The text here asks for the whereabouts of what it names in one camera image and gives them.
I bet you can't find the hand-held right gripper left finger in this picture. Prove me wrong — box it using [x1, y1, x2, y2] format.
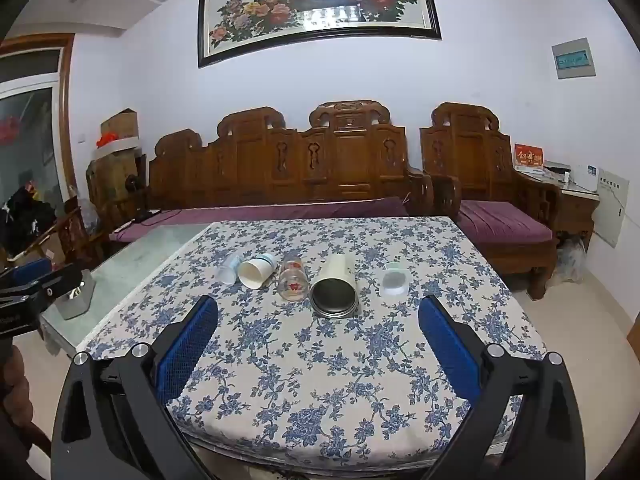
[52, 294, 221, 480]

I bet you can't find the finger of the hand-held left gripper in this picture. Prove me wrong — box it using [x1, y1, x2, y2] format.
[0, 258, 85, 312]

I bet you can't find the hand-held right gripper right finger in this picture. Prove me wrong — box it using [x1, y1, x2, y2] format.
[418, 294, 587, 480]

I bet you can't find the small white translucent cup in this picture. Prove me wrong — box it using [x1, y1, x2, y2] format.
[380, 261, 410, 297]

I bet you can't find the clear plastic cup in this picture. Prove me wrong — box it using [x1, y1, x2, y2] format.
[216, 252, 246, 285]

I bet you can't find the white paper cup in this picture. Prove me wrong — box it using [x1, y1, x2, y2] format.
[237, 253, 277, 290]

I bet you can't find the glass cup with red print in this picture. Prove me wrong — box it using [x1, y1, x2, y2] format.
[277, 255, 307, 302]

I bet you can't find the cream metal tumbler cup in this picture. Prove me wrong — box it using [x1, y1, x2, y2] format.
[309, 253, 361, 319]

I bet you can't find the person's left hand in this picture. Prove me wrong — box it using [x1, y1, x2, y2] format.
[0, 345, 53, 461]

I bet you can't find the black bag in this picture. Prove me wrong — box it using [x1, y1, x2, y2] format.
[0, 185, 57, 257]

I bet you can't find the grey metal ashtray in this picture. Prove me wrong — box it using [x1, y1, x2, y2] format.
[55, 269, 96, 321]

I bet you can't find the blue floral tablecloth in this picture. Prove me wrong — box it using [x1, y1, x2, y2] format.
[75, 216, 548, 473]

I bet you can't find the square purple seat cushion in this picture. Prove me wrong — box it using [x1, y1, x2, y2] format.
[457, 200, 555, 242]

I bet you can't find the long purple seat cushion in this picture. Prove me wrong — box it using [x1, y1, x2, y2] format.
[109, 196, 411, 244]

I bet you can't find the clear plastic bag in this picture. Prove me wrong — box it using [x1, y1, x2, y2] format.
[556, 237, 587, 284]

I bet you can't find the brown cardboard box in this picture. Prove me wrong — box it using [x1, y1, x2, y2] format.
[100, 108, 139, 141]

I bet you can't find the wooden side table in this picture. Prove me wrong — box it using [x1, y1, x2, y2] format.
[515, 167, 601, 256]

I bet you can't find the carved wooden armchair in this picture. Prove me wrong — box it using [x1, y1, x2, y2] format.
[419, 102, 563, 301]

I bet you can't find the red gift box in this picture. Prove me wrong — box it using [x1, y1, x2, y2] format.
[514, 143, 545, 170]

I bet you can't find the carved wooden sofa bench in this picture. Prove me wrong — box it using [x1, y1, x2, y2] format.
[146, 100, 435, 217]

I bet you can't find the white router box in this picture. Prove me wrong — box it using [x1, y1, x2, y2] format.
[570, 164, 600, 192]

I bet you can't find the framed floral peacock painting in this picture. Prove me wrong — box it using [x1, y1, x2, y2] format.
[197, 0, 443, 69]

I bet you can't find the wooden door frame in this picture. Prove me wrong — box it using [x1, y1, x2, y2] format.
[0, 33, 78, 196]

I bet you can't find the white wall panel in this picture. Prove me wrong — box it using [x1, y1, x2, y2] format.
[592, 167, 630, 249]

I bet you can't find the grey wall electrical panel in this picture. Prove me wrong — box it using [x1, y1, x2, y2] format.
[551, 37, 599, 80]

